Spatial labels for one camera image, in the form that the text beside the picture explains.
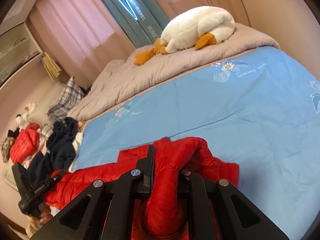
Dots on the white wall shelf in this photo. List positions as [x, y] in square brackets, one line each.
[18, 47]

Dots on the grey quilted duvet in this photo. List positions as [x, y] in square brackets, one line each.
[122, 79]

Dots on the plaid pillow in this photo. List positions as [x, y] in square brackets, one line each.
[71, 95]

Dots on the left human hand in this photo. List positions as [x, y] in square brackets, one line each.
[34, 223]

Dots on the folded red down jacket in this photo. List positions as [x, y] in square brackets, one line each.
[26, 143]

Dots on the white goose plush toy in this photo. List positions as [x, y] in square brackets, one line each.
[196, 28]

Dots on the navy clothes pile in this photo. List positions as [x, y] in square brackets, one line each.
[60, 152]

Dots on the blue floral bed sheet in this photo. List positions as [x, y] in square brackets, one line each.
[259, 110]

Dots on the pink curtain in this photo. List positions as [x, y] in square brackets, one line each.
[82, 36]

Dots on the teal curtain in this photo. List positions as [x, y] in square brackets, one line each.
[142, 20]

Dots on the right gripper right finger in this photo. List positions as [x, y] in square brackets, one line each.
[218, 210]

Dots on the white folded garment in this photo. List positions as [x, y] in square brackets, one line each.
[76, 144]

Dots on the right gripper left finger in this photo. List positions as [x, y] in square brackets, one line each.
[103, 210]

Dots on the red down jacket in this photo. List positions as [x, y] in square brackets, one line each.
[162, 216]
[26, 143]

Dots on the white stuffed toy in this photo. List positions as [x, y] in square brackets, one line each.
[22, 119]

